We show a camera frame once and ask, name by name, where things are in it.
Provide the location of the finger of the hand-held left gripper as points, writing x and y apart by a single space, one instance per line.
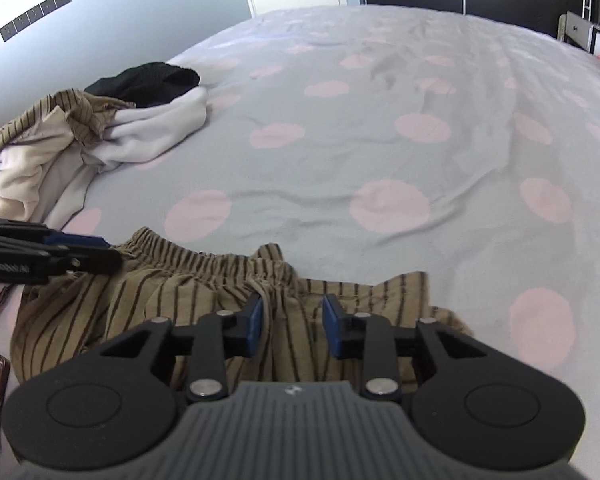
75 240
80 262

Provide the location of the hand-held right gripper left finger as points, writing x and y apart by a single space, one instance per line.
254 325

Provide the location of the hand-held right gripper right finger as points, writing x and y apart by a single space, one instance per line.
331 327

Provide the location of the brown striped pants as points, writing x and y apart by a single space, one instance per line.
130 305

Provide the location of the cream cloth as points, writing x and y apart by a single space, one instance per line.
15 170

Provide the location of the brown striped shirt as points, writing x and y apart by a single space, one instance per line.
80 110

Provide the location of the white cloth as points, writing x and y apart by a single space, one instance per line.
150 130

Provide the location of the polka dot bed sheet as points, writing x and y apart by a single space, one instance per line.
355 160

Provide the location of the black cloth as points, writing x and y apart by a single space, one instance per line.
150 82

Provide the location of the row of wall switches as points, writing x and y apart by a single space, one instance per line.
35 15

